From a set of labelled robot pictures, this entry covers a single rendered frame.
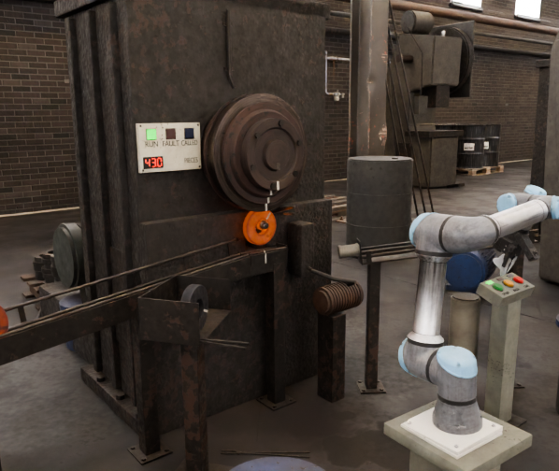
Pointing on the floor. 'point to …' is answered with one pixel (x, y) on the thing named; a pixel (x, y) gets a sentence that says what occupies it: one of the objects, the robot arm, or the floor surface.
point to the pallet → (46, 269)
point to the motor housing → (333, 335)
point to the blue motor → (469, 270)
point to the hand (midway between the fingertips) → (504, 273)
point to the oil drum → (379, 200)
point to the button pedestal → (503, 346)
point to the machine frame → (190, 178)
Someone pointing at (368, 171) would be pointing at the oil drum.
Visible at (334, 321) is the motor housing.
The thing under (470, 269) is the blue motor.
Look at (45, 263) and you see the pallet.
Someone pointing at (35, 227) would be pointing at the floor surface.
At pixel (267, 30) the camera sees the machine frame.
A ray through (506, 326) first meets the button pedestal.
